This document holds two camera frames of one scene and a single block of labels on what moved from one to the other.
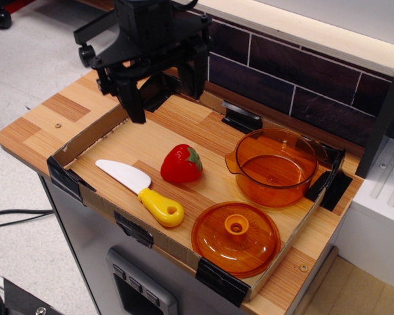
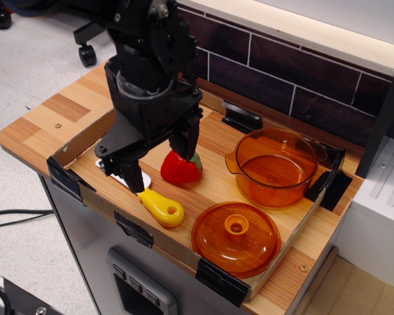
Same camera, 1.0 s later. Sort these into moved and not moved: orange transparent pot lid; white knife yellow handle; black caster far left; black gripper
Moved: black gripper
Not moved: orange transparent pot lid; black caster far left; white knife yellow handle
